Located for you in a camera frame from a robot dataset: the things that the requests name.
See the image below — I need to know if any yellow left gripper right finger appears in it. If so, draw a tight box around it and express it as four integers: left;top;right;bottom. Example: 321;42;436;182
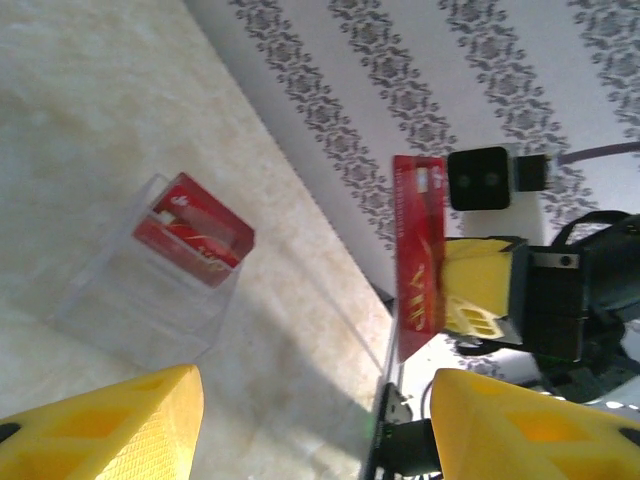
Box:
432;368;640;480

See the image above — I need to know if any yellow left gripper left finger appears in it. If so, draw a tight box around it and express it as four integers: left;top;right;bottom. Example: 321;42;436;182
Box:
0;363;205;480

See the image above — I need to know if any clear acrylic card stand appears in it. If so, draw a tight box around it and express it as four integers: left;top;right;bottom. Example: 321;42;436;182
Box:
47;171;257;366

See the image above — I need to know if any red credit card stack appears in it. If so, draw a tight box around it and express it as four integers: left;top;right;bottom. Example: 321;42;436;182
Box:
131;171;257;290

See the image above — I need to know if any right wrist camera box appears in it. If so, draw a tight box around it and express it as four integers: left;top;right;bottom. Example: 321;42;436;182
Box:
446;143;554;246

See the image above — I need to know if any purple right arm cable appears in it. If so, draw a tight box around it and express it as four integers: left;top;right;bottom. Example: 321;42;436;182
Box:
552;141;640;165

